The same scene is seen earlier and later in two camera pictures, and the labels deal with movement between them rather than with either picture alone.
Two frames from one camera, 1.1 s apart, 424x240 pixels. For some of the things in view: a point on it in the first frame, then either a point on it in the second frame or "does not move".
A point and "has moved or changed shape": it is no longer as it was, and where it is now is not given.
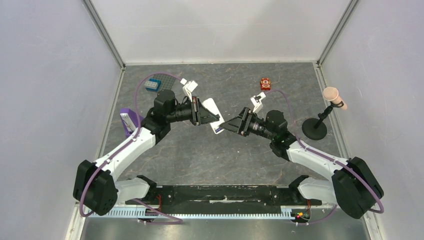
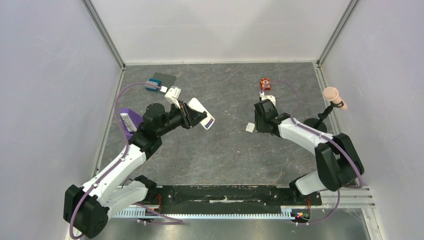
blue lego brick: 156,81 does not move
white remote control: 210,104 has moved or changed shape
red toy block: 265,84 does not move
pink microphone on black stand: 315,128 does not move
